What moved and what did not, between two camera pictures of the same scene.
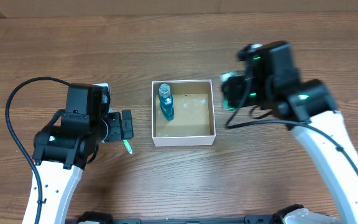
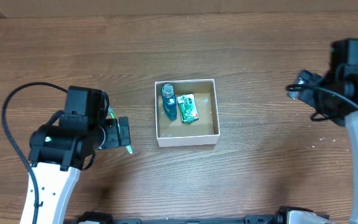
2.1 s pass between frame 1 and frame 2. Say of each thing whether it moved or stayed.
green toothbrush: stayed
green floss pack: moved
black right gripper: moved
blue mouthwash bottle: moved
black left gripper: moved
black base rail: stayed
